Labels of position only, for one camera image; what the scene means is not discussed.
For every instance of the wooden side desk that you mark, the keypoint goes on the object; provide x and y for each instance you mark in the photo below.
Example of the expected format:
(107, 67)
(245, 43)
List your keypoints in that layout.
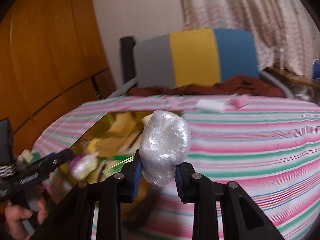
(292, 76)

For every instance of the person's left hand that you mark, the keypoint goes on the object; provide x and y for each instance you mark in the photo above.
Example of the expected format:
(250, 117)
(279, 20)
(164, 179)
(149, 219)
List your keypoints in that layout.
(17, 217)

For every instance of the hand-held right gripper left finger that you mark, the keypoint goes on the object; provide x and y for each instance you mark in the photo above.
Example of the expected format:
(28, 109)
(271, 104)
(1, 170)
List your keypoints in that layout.
(136, 177)

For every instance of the patterned beige curtain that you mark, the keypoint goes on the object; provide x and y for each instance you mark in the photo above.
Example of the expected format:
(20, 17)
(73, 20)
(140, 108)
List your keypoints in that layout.
(250, 17)

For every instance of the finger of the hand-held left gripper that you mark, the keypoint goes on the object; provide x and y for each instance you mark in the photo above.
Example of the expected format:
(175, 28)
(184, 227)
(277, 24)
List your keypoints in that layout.
(58, 158)

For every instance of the pink plastic toy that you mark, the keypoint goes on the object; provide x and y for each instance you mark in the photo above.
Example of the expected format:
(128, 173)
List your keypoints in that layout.
(240, 101)

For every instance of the beige carton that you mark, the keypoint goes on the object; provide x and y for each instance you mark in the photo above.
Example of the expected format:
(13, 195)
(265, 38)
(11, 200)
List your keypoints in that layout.
(112, 147)

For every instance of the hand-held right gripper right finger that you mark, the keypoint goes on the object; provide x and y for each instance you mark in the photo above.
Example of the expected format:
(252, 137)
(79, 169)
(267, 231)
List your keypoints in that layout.
(178, 182)

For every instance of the white foam block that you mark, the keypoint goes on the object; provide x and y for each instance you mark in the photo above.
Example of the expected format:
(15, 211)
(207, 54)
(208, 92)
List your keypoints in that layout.
(210, 105)

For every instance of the pale yellow block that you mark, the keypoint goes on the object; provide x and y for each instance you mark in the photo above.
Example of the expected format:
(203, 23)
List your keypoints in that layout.
(26, 155)

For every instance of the grey yellow blue chair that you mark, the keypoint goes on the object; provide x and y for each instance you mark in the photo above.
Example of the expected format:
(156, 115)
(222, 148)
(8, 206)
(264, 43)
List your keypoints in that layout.
(195, 55)

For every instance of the maroon cloth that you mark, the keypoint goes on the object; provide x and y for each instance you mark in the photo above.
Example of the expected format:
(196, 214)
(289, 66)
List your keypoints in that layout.
(237, 85)

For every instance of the gold metal tin box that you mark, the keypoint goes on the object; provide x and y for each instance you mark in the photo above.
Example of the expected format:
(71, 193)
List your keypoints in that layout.
(105, 125)

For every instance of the wooden wardrobe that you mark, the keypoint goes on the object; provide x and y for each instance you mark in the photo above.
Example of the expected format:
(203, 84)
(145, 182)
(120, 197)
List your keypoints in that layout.
(45, 55)

